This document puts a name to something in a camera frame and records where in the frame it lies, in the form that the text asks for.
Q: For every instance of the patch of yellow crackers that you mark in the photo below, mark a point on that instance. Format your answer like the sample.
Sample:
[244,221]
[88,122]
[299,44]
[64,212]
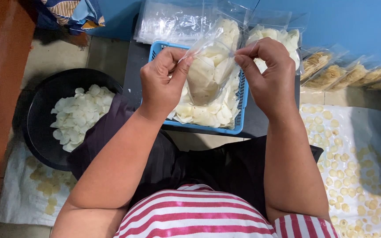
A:
[48,185]

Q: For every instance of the small white sack cloth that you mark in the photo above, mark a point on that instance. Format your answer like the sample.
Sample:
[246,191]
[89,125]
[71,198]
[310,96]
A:
[15,195]

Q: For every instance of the red white striped shirt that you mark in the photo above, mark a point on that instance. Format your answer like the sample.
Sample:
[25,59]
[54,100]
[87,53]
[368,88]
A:
[197,215]

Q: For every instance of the person's left hand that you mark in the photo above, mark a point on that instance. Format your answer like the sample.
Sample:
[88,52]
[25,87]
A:
[157,86]

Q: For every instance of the blue patterned cloth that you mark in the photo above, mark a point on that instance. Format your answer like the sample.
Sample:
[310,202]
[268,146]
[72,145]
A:
[71,13]

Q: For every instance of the black round basin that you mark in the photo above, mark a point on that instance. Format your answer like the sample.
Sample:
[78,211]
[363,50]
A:
[41,132]

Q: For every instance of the blue plastic basket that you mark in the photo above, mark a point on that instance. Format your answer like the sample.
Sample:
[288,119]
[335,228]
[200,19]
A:
[241,112]

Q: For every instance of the person's right hand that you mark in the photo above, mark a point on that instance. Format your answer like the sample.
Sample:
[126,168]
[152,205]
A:
[273,82]

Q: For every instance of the black skirt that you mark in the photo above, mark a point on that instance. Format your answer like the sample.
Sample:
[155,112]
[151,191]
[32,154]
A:
[217,165]

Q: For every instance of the large white sack cloth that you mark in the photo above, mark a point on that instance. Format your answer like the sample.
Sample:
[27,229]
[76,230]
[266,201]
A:
[365,129]

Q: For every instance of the clear bag of white chips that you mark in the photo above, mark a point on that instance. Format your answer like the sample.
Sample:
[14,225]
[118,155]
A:
[210,72]

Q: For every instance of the heap of white chips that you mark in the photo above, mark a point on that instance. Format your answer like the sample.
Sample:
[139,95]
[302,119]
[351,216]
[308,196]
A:
[207,115]

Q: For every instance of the stack of empty clear bags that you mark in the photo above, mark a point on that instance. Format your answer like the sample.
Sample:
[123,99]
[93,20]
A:
[170,19]

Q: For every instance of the pile of white chips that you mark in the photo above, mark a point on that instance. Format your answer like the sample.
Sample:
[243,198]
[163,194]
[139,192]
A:
[78,115]

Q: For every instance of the spread of round yellow crackers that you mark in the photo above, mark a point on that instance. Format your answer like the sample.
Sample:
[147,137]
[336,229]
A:
[346,185]

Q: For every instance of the sealed bag of white chips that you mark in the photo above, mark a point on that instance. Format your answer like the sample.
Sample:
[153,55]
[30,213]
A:
[276,34]

